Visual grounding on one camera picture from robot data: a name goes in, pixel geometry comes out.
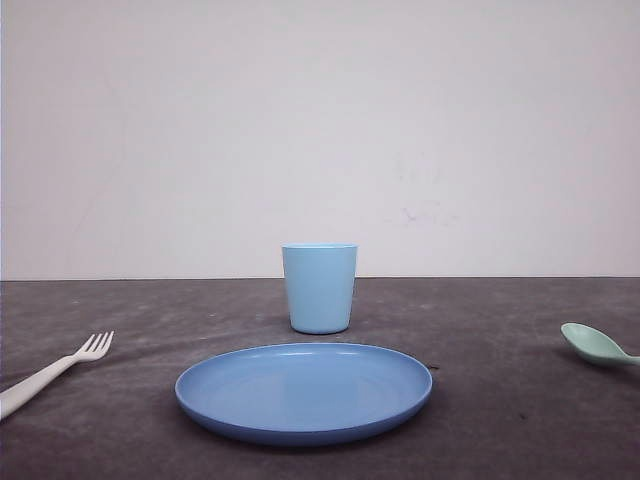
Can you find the green plastic spoon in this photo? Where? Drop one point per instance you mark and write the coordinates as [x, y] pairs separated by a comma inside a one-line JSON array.
[[595, 346]]

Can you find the white plastic fork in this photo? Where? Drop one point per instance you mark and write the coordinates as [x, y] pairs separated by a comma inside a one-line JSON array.
[[95, 348]]

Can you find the blue plastic plate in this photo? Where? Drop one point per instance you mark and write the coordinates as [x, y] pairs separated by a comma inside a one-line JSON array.
[[304, 394]]

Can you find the light blue plastic cup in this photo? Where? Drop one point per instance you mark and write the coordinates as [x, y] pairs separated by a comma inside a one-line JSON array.
[[319, 281]]

